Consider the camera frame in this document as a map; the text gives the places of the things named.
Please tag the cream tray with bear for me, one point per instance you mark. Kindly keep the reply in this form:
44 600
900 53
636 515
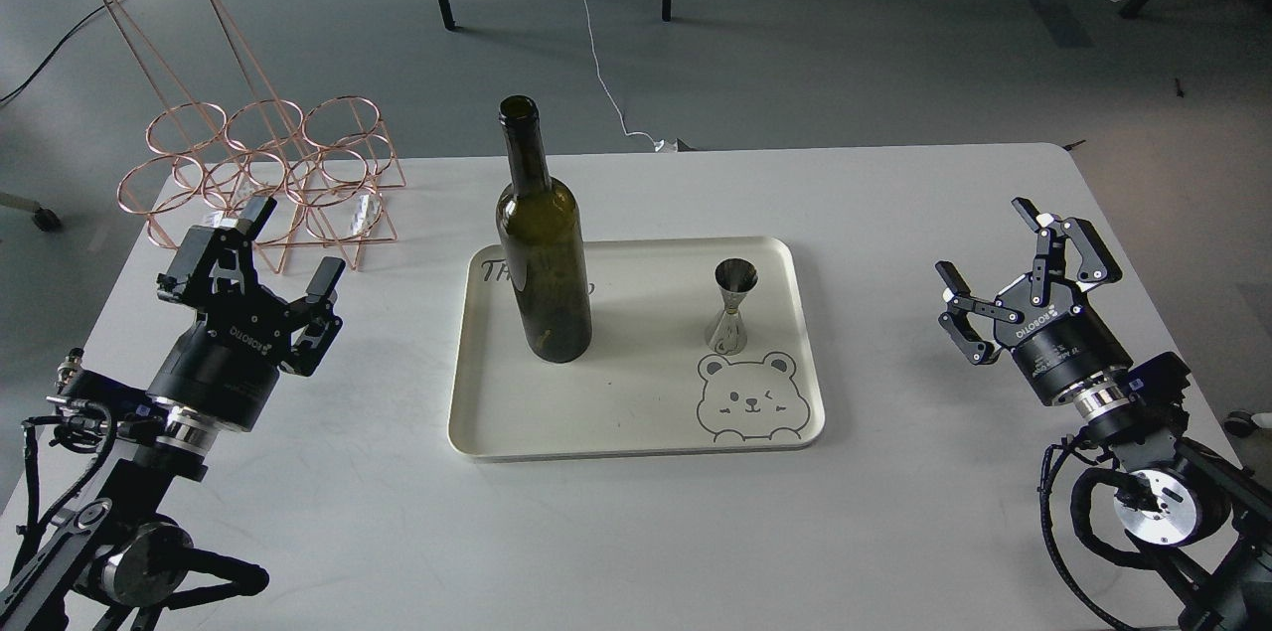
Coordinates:
648 384

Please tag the copper wire wine rack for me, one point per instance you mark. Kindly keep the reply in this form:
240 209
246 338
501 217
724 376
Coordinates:
327 167

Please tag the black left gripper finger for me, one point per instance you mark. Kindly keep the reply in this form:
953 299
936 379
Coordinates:
253 216
322 285

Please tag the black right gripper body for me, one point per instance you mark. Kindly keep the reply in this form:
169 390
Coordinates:
1059 343

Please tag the dark green wine bottle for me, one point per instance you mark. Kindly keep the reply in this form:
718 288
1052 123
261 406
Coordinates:
539 227

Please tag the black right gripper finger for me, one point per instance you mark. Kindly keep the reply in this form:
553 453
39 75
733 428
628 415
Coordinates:
960 305
1070 258

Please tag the silver metal jigger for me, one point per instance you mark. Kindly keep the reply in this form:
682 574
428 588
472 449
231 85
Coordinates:
735 279

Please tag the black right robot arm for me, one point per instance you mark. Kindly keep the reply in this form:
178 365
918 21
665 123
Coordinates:
1149 498

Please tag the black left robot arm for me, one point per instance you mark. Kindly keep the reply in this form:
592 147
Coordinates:
98 468

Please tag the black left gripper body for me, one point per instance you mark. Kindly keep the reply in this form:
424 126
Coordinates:
243 337

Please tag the chair caster at left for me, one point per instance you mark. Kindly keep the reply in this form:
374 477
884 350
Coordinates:
44 218

